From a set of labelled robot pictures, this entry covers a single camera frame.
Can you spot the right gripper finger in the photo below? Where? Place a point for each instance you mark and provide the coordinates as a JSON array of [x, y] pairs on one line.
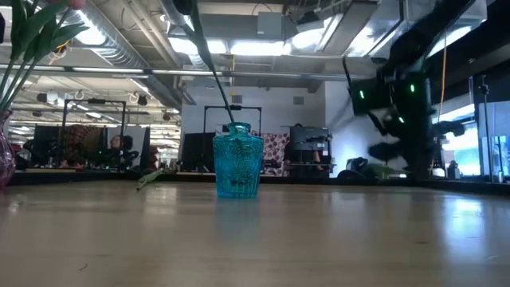
[[383, 151], [448, 129]]

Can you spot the blue glass vase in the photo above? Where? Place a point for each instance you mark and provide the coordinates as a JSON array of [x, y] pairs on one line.
[[238, 167]]

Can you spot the pink glass vase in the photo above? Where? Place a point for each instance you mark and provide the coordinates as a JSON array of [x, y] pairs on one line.
[[6, 159]]

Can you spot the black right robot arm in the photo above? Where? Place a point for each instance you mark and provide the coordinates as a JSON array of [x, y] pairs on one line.
[[414, 48]]

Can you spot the black backpack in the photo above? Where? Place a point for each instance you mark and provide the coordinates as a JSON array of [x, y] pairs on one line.
[[356, 165]]

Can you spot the black tripod stand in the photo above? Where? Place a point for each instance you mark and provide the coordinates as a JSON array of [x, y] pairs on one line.
[[487, 131]]

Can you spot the dark bottle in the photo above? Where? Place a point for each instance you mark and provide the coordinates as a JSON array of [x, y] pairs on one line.
[[453, 169]]

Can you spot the person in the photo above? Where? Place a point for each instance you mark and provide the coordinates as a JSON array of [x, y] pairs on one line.
[[116, 143], [315, 156]]

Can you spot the small metal cup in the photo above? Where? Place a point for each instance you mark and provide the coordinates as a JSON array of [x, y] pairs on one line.
[[500, 176]]

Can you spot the black equipment shelf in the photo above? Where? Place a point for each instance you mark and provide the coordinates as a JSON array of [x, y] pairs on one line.
[[308, 137]]

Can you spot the red white dotted cloth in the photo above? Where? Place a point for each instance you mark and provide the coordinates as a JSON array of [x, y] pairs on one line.
[[277, 149]]

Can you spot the long silver pipe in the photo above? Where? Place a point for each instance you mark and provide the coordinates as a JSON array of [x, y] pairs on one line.
[[279, 74]]

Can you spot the ceiling light panel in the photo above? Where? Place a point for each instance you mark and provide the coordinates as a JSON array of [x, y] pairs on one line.
[[255, 48]]

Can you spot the grey ceiling box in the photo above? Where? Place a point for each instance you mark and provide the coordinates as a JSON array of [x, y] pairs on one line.
[[270, 24]]

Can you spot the black monitor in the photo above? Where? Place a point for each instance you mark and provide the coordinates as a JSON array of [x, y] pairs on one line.
[[195, 153]]

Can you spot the white partition panel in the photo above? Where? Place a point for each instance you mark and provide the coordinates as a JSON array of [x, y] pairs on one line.
[[139, 135]]

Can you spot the red plaid cloth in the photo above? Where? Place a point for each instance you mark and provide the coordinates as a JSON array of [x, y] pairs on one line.
[[83, 139]]

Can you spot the black table frame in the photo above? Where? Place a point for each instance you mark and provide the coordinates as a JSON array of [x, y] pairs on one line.
[[318, 180]]

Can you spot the grey wall vent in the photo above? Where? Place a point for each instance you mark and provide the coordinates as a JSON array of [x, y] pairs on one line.
[[298, 100], [237, 99]]

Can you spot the black gantry frame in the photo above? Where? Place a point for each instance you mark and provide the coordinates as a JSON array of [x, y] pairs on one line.
[[251, 107]]

